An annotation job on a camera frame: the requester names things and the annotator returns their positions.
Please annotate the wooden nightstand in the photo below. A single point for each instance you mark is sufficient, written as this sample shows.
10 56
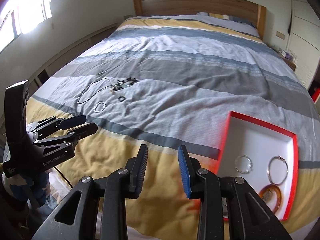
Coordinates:
287 58

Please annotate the plain silver bangle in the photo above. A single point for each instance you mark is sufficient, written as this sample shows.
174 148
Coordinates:
277 170

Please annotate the striped duvet cover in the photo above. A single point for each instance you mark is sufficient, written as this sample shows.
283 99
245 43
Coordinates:
168 81

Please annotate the white wardrobe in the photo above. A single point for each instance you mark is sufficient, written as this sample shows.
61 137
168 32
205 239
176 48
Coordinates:
304 41

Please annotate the thin twisted silver bangle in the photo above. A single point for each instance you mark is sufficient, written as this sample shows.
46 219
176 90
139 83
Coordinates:
243 164

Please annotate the grey pillow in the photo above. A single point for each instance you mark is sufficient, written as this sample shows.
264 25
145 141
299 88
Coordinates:
231 22

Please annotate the blue gloved left hand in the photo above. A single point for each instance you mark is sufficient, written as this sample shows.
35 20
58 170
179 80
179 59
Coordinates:
16 191

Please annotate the amber glass bangle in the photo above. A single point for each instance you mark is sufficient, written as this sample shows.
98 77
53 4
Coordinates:
271 194

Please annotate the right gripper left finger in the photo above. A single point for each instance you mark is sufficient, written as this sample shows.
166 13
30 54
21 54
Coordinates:
75 217

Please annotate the red jewelry box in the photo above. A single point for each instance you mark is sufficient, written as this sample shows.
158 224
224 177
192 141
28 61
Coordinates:
260 141

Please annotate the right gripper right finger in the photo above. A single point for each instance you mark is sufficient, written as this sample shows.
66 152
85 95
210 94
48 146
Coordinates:
248 216

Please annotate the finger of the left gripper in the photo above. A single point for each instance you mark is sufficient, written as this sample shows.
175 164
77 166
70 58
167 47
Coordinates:
53 124
71 137

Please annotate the window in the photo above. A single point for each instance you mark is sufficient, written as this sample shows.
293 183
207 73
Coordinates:
21 17

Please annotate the wooden headboard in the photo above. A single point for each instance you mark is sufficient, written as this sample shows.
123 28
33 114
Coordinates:
253 12

